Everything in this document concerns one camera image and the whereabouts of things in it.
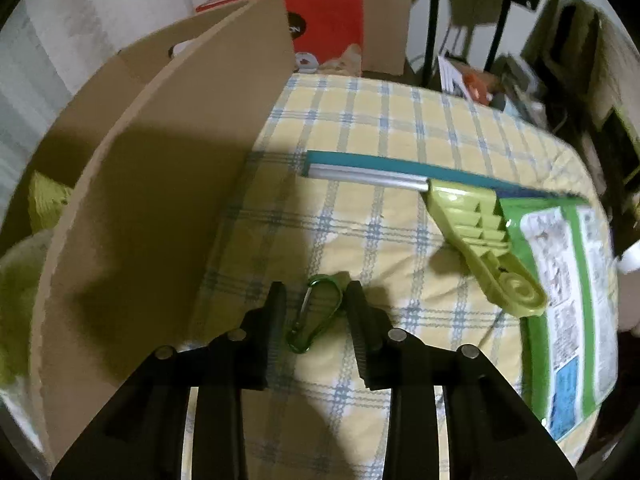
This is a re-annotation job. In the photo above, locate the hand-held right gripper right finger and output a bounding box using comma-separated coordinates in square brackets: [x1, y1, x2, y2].
[345, 280, 578, 480]

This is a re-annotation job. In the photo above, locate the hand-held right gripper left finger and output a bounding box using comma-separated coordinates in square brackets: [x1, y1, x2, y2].
[50, 281, 288, 480]

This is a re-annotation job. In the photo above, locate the green carabiner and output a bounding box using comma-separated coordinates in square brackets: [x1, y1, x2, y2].
[285, 274, 346, 353]

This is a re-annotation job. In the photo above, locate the large green plastic clip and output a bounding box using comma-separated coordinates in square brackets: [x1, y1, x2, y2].
[425, 178, 548, 318]

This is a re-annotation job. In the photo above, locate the teal folder with silver rail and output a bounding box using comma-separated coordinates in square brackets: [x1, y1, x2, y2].
[305, 150, 593, 206]

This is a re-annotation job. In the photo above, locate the brown cardboard tray box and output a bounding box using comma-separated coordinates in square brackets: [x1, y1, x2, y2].
[0, 0, 297, 480]

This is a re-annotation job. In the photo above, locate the green printed plastic packet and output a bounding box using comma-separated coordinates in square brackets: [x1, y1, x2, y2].
[500, 195, 621, 443]

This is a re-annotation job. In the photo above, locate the floral cloth pouch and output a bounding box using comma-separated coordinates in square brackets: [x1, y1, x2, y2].
[0, 230, 53, 396]

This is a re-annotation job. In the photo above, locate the yellow plaid tablecloth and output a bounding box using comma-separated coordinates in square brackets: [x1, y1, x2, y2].
[185, 72, 613, 480]

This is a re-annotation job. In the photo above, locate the white printed paper sheet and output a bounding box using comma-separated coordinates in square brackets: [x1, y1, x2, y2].
[437, 55, 473, 96]

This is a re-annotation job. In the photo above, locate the small orange object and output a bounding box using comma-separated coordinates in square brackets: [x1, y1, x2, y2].
[462, 71, 493, 106]

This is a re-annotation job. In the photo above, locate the small open cardboard box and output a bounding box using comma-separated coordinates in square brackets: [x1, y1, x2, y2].
[440, 57, 501, 106]

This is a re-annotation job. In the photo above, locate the grey teal box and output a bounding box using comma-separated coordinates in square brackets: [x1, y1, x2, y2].
[500, 55, 543, 116]

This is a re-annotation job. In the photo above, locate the red carton box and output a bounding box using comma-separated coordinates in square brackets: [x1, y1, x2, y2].
[195, 0, 365, 73]

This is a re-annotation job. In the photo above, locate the brown sofa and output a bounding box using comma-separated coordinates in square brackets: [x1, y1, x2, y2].
[520, 0, 640, 241]

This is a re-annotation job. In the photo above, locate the white curtain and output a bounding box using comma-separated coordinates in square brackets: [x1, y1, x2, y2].
[0, 0, 241, 126]

